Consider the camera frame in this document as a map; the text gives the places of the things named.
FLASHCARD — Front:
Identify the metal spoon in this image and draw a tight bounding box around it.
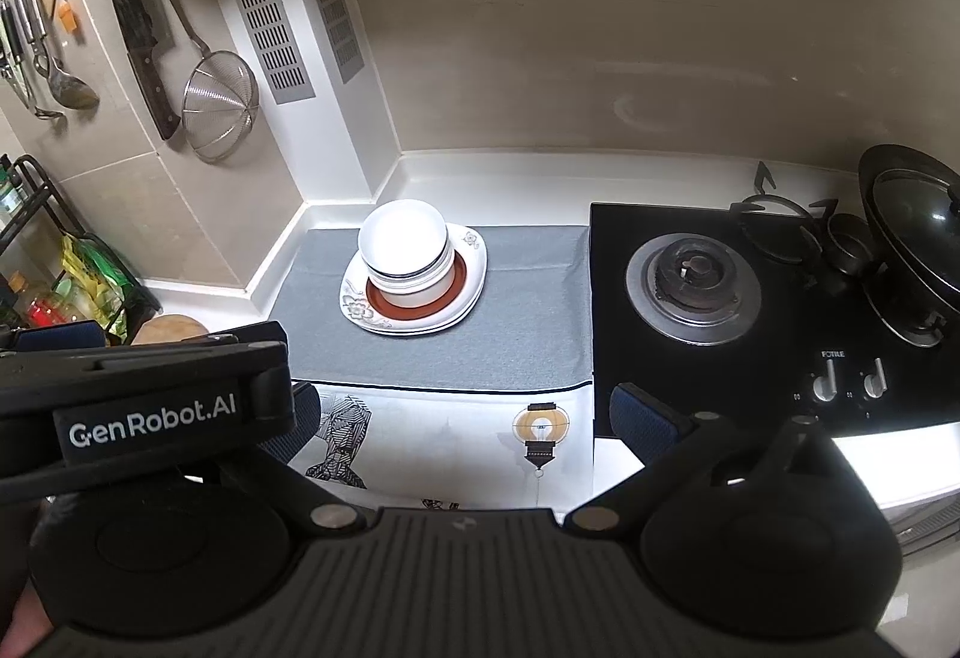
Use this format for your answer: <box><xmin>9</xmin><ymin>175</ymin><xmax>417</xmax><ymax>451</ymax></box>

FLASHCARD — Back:
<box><xmin>15</xmin><ymin>0</ymin><xmax>67</xmax><ymax>121</ymax></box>

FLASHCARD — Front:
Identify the grey mat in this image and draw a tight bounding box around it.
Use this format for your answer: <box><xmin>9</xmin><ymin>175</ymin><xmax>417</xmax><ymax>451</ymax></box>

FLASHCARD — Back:
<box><xmin>268</xmin><ymin>224</ymin><xmax>593</xmax><ymax>393</ymax></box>

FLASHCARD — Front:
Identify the metal ladle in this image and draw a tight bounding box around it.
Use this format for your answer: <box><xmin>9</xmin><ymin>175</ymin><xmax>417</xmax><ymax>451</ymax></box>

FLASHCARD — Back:
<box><xmin>41</xmin><ymin>0</ymin><xmax>101</xmax><ymax>110</ymax></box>

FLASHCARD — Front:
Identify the white printed cloth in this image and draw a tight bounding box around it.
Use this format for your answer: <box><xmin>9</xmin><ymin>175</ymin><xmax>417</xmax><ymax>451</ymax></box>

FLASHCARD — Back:
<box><xmin>289</xmin><ymin>382</ymin><xmax>597</xmax><ymax>516</ymax></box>

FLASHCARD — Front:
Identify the beige bowl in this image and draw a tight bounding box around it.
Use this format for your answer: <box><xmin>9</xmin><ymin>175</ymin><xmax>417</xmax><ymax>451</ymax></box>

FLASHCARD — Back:
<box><xmin>370</xmin><ymin>224</ymin><xmax>460</xmax><ymax>309</ymax></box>

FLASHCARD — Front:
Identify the brown round plate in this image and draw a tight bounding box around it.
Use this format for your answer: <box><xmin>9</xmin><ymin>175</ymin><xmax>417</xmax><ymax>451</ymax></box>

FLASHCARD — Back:
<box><xmin>365</xmin><ymin>253</ymin><xmax>472</xmax><ymax>329</ymax></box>

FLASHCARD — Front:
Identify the wooden cutting board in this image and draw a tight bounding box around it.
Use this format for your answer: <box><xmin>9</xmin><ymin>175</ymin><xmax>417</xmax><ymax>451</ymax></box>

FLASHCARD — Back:
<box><xmin>129</xmin><ymin>314</ymin><xmax>212</xmax><ymax>348</ymax></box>

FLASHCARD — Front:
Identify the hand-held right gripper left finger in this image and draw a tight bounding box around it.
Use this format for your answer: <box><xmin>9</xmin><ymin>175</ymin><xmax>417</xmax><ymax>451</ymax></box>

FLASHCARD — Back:
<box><xmin>225</xmin><ymin>382</ymin><xmax>374</xmax><ymax>539</ymax></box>

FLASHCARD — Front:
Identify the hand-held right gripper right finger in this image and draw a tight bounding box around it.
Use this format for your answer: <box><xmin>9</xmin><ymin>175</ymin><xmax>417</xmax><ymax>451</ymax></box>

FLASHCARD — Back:
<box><xmin>566</xmin><ymin>383</ymin><xmax>848</xmax><ymax>539</ymax></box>

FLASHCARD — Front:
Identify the metal wire strainer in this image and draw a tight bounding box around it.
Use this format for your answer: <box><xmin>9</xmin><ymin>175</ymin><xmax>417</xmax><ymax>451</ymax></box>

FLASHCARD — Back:
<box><xmin>133</xmin><ymin>0</ymin><xmax>260</xmax><ymax>164</ymax></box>

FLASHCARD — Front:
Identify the green lidded jar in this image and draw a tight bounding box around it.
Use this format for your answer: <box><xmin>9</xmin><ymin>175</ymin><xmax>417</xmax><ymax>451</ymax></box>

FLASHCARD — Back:
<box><xmin>0</xmin><ymin>167</ymin><xmax>28</xmax><ymax>218</ymax></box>

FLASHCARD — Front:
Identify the black wok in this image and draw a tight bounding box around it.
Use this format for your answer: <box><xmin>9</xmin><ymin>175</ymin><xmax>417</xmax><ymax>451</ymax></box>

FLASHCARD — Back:
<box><xmin>857</xmin><ymin>144</ymin><xmax>960</xmax><ymax>299</ymax></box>

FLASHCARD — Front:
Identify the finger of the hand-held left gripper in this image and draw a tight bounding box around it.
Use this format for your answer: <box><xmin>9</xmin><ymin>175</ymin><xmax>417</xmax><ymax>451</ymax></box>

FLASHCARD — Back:
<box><xmin>11</xmin><ymin>322</ymin><xmax>110</xmax><ymax>353</ymax></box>
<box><xmin>112</xmin><ymin>320</ymin><xmax>293</xmax><ymax>420</ymax></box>

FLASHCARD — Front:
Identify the small dark metal pot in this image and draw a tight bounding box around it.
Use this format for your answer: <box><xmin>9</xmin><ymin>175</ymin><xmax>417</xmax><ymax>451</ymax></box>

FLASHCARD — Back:
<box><xmin>825</xmin><ymin>212</ymin><xmax>880</xmax><ymax>274</ymax></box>

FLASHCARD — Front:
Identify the gas burner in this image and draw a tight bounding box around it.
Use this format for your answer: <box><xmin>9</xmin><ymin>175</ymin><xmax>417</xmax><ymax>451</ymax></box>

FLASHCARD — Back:
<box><xmin>862</xmin><ymin>279</ymin><xmax>951</xmax><ymax>349</ymax></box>
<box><xmin>626</xmin><ymin>232</ymin><xmax>762</xmax><ymax>345</ymax></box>

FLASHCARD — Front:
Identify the red capped bottle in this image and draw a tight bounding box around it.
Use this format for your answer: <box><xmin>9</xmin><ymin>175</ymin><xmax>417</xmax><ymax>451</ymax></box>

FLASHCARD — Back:
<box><xmin>26</xmin><ymin>296</ymin><xmax>67</xmax><ymax>330</ymax></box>

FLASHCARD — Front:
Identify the white ceramic bowl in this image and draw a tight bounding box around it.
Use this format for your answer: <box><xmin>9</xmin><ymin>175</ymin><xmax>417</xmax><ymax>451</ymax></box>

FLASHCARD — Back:
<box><xmin>358</xmin><ymin>199</ymin><xmax>449</xmax><ymax>278</ymax></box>

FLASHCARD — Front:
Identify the black iron pan support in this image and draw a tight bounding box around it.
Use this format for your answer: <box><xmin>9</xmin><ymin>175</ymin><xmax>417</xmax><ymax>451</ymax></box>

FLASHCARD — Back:
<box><xmin>731</xmin><ymin>161</ymin><xmax>841</xmax><ymax>254</ymax></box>

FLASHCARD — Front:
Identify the metal vent grille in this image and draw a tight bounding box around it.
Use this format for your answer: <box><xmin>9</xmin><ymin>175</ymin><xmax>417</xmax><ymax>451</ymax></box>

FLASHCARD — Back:
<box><xmin>216</xmin><ymin>0</ymin><xmax>316</xmax><ymax>106</ymax></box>

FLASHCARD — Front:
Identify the black wire rack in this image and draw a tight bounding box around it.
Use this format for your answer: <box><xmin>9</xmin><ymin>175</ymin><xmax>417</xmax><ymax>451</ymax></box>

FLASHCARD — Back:
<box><xmin>0</xmin><ymin>154</ymin><xmax>162</xmax><ymax>345</ymax></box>

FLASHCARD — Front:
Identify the person's left forearm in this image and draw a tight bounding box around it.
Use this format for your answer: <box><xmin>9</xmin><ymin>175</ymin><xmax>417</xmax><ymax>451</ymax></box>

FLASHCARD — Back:
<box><xmin>0</xmin><ymin>575</ymin><xmax>50</xmax><ymax>658</ymax></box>

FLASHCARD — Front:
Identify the white floral square plate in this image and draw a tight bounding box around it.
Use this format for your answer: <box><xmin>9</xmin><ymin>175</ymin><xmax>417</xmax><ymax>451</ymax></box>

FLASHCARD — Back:
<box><xmin>339</xmin><ymin>224</ymin><xmax>488</xmax><ymax>338</ymax></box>

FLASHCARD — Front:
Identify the black glass gas stove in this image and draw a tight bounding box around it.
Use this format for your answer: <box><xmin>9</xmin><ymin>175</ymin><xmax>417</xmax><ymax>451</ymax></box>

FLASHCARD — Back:
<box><xmin>589</xmin><ymin>200</ymin><xmax>960</xmax><ymax>438</ymax></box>

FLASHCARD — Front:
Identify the glass wok lid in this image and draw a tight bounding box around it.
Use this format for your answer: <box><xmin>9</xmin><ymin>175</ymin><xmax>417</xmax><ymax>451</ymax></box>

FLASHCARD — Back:
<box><xmin>874</xmin><ymin>167</ymin><xmax>960</xmax><ymax>263</ymax></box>

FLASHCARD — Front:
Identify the green yellow packet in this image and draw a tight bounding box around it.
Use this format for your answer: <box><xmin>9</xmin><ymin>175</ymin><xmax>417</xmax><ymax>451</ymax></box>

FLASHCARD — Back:
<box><xmin>60</xmin><ymin>234</ymin><xmax>145</xmax><ymax>330</ymax></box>

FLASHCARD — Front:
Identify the wooden handled cleaver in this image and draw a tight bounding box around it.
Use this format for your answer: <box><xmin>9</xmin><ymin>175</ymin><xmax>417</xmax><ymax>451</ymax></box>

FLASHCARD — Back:
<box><xmin>101</xmin><ymin>0</ymin><xmax>182</xmax><ymax>142</ymax></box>

